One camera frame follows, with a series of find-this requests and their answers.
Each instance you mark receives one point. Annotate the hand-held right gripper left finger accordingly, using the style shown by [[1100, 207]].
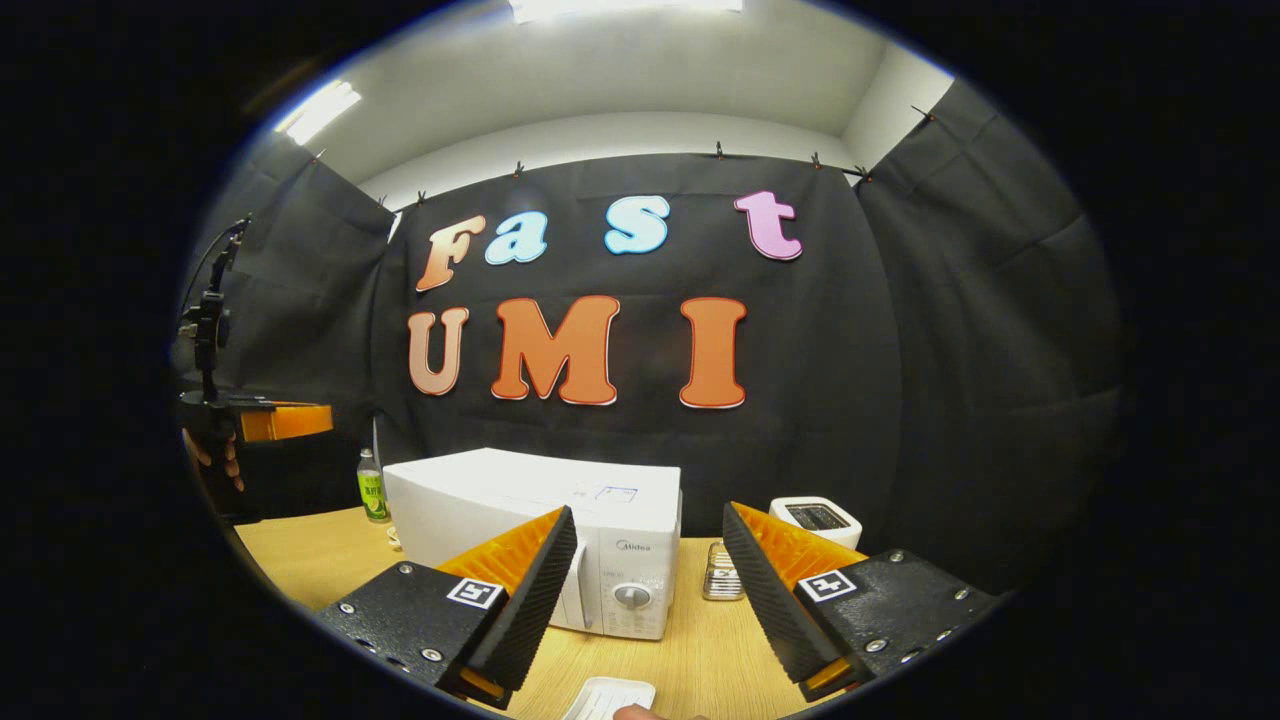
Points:
[[530, 610]]

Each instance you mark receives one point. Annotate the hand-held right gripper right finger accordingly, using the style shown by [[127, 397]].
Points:
[[768, 600]]

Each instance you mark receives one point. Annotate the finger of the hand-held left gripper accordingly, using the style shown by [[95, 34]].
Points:
[[290, 422]]

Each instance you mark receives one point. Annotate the white microwave oven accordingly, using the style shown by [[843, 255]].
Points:
[[520, 490]]

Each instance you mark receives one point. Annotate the white toaster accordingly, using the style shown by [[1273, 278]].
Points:
[[848, 528]]

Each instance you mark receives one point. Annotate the green labelled clear bottle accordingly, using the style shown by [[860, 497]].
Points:
[[373, 495]]

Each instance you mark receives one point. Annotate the white rectangular plate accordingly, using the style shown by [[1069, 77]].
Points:
[[605, 695]]

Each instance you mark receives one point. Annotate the rectangular ceiling light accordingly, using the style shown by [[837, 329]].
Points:
[[625, 8], [318, 110]]

